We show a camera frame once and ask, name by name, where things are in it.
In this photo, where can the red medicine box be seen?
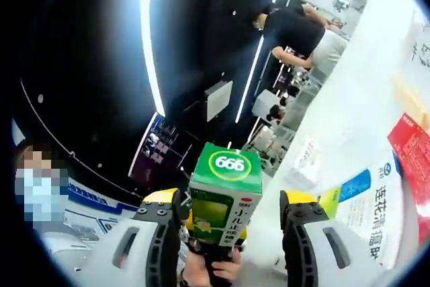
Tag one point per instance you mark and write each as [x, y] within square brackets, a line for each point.
[410, 152]

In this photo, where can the long curved ceiling light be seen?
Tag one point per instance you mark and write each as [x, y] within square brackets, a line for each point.
[148, 31]

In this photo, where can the dark wall screen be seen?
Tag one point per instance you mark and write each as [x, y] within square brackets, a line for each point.
[158, 152]

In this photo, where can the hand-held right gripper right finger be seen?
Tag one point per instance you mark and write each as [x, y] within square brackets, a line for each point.
[295, 240]

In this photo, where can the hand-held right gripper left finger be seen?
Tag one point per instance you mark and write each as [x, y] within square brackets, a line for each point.
[164, 240]

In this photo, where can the white and blue medicine box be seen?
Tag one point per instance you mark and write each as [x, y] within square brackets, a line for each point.
[369, 199]

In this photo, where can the white partition panel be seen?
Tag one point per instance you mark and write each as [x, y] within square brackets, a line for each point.
[268, 102]

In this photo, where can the person's right hand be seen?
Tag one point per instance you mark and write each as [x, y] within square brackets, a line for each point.
[198, 267]

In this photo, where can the thin ceiling light strip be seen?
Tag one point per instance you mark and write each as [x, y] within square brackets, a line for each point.
[251, 75]

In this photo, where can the green medicine box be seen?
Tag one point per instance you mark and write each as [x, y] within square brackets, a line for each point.
[221, 166]

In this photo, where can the white ceiling panel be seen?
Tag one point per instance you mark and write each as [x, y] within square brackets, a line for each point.
[220, 100]

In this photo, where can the clear plastic storage container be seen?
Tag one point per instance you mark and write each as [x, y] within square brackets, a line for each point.
[304, 162]

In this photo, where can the row of office desks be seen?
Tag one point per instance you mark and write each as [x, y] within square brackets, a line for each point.
[289, 92]

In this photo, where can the wall poster board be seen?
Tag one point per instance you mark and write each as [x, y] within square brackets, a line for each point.
[87, 196]

